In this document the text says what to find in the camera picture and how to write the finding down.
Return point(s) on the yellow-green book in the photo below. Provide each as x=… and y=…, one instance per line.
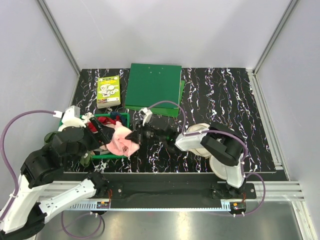
x=108, y=92

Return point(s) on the red garment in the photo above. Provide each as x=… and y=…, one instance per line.
x=104, y=120

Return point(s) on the dark blue garment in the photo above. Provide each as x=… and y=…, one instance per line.
x=119, y=117

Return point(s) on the green plastic laundry basket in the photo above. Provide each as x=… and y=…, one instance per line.
x=115, y=156

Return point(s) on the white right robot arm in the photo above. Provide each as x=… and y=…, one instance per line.
x=225, y=149

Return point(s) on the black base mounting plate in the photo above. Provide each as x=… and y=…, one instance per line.
x=173, y=191

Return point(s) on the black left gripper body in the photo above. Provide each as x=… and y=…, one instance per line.
x=96, y=140

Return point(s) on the green binder folder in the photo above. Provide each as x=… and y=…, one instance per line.
x=152, y=83

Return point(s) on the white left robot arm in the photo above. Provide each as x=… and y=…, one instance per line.
x=24, y=215

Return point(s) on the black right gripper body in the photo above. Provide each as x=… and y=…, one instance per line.
x=148, y=133

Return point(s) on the thin green folder underneath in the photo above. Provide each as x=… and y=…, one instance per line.
x=168, y=112

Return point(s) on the olive green garment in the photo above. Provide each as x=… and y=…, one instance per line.
x=84, y=160

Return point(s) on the pink bra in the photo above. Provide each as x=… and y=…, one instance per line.
x=119, y=145

